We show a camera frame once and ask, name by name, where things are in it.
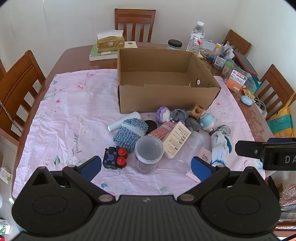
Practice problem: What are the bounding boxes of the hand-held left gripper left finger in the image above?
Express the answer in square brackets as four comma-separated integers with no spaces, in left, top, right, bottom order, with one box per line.
[31,156,116,205]

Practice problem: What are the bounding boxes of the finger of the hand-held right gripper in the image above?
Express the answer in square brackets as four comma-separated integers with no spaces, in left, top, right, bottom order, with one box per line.
[268,138,296,144]
[235,140,266,161]

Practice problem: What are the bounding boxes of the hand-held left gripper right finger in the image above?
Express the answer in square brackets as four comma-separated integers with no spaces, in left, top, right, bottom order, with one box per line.
[177,156,266,205]

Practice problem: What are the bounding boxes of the black cube toy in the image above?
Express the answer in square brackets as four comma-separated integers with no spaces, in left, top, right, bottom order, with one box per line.
[102,146,128,170]

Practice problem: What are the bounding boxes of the clear cup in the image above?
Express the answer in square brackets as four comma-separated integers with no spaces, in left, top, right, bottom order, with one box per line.
[174,130,205,174]

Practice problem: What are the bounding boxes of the clear correction tape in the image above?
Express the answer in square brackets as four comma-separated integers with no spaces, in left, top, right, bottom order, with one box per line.
[214,124,231,137]

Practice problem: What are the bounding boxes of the light blue round figure toy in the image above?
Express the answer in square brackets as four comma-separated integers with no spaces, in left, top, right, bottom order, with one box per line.
[199,113,215,136]

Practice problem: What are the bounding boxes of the blue knit roll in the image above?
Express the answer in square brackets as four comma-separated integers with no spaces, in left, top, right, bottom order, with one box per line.
[113,118,149,153]

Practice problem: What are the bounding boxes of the clear lidded plastic container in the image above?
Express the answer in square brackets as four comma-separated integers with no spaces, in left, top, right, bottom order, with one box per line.
[135,135,164,174]

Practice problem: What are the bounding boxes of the pink knit roll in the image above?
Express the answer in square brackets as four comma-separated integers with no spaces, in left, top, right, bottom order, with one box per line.
[148,121,177,143]

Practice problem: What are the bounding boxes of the brown cardboard box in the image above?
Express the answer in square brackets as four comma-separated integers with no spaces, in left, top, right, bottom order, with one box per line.
[117,48,222,114]

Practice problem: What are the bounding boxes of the brown wooden desktop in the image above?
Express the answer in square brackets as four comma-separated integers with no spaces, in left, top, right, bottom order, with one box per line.
[11,42,278,200]

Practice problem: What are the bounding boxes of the yellow teal paper bag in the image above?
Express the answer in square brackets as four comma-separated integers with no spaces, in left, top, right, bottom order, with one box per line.
[267,93,296,138]

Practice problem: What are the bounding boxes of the floral fabric bag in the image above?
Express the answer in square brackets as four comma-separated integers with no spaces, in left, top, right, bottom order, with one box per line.
[280,183,296,207]

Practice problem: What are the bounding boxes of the cream product box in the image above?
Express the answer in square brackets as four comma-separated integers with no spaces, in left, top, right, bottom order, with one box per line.
[162,122,192,159]

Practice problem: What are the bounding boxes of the grey oval object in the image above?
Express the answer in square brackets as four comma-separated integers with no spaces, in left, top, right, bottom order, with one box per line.
[184,117,201,132]

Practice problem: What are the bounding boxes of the light blue earbud case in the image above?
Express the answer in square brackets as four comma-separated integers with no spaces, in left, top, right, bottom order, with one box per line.
[241,95,254,106]

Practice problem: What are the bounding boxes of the small white bottle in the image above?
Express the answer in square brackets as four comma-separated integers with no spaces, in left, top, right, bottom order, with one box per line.
[107,112,142,132]

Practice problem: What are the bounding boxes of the brown wooden chair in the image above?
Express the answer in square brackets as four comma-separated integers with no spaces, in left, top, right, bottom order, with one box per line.
[115,9,156,43]
[0,50,47,142]
[254,64,296,118]
[222,29,252,56]

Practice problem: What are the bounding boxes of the brown wooden block with holes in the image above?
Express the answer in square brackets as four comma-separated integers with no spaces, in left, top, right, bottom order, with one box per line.
[188,105,205,121]

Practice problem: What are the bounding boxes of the teal box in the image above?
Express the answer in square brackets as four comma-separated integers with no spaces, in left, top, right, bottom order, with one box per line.
[248,74,263,90]

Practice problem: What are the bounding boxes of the black round disc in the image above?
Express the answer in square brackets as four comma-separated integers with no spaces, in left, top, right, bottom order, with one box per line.
[144,120,158,135]

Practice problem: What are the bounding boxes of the purple white plush flower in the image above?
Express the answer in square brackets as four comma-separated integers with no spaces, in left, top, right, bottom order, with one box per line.
[157,106,171,123]

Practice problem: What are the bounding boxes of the pink floral cloth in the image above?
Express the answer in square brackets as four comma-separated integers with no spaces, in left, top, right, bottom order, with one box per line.
[13,69,266,200]

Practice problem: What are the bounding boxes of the clear plastic jar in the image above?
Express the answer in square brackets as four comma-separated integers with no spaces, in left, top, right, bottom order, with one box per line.
[223,68,255,92]

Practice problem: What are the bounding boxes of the orange label packet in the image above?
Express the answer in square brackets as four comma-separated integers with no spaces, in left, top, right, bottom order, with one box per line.
[225,70,249,92]

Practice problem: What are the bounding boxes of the small green-cap bottle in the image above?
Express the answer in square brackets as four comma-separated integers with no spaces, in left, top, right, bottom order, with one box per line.
[222,61,234,77]

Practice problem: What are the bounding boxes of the red-edged black case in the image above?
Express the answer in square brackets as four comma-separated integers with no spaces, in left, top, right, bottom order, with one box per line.
[232,50,258,77]

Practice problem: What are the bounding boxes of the glass pen holder with pens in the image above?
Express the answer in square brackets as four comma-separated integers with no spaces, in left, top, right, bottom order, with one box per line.
[213,44,234,71]

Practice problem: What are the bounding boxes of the white papers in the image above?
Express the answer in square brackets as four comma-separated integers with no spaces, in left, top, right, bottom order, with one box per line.
[201,39,216,50]

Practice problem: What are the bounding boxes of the green book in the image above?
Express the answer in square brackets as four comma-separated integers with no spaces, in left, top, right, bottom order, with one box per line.
[89,44,119,62]

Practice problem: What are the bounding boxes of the clear plastic water bottle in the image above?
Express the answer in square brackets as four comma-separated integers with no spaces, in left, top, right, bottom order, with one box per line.
[186,21,205,56]

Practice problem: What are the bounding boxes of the yellow-brown tissue pack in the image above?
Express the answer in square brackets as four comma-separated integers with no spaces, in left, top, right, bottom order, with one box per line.
[96,30,125,52]

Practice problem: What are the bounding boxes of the glass jar black lid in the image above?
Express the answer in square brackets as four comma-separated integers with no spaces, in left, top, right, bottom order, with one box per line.
[167,39,183,50]

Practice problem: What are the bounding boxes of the purple keychain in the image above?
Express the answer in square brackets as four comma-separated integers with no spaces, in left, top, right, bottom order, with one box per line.
[170,108,186,122]

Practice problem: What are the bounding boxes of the metal chain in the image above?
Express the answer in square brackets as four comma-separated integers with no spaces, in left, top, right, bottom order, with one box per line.
[0,101,23,133]

